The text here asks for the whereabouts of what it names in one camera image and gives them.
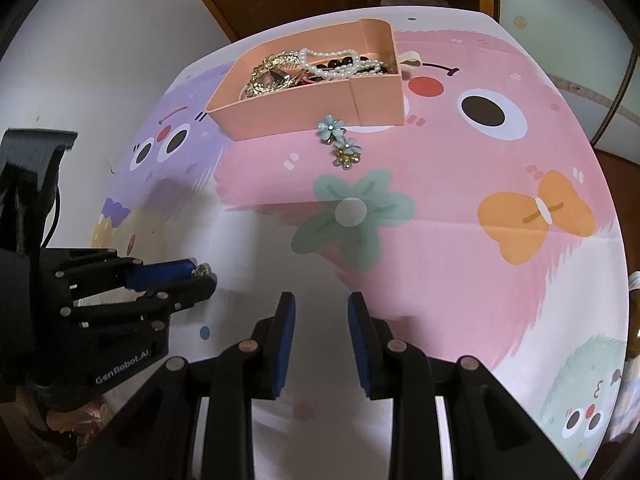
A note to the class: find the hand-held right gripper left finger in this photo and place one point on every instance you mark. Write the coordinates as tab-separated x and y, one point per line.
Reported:
282	350

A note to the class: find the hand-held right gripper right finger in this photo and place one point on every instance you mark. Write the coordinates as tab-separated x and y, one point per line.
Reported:
357	350

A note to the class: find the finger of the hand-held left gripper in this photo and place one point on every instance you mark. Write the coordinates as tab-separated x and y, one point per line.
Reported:
160	272
190	290

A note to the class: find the blue flower earring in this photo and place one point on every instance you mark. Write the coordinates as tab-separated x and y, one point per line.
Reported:
332	127
202	270

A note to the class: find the pink plastic tray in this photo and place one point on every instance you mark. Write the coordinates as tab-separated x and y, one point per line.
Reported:
310	105

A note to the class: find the gold leaf hair comb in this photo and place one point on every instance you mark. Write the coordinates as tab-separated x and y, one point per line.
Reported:
272	62

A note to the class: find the cartoon printed tablecloth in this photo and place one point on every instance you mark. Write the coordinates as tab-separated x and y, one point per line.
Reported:
450	185

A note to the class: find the brown wooden post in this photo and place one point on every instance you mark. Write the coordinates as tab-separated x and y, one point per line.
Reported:
635	300

